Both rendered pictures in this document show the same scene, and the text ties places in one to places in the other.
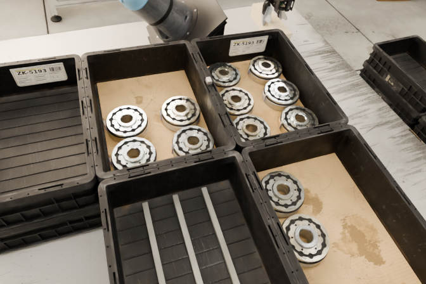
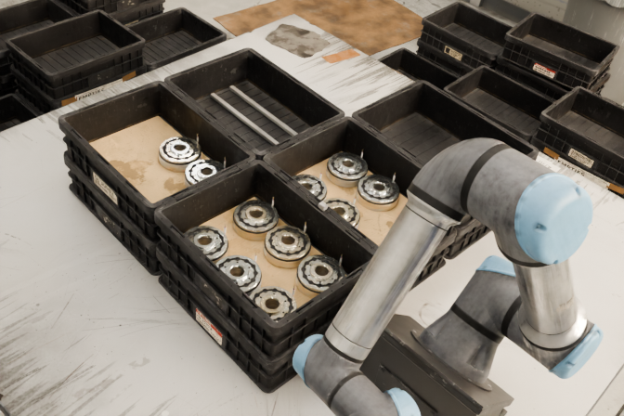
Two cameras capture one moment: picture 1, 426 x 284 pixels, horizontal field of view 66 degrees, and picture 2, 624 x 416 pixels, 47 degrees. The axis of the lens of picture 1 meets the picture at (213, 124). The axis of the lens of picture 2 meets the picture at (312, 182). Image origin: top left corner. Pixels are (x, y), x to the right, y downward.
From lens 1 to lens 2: 1.80 m
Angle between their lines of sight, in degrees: 87
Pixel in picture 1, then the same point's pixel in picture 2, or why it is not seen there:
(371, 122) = (71, 386)
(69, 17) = not seen: outside the picture
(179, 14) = (442, 327)
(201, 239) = (258, 143)
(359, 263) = (129, 157)
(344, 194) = not seen: hidden behind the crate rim
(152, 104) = (374, 225)
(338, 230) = (148, 173)
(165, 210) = not seen: hidden behind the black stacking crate
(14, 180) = (418, 141)
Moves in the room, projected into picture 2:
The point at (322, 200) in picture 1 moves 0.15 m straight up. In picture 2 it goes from (163, 189) to (162, 139)
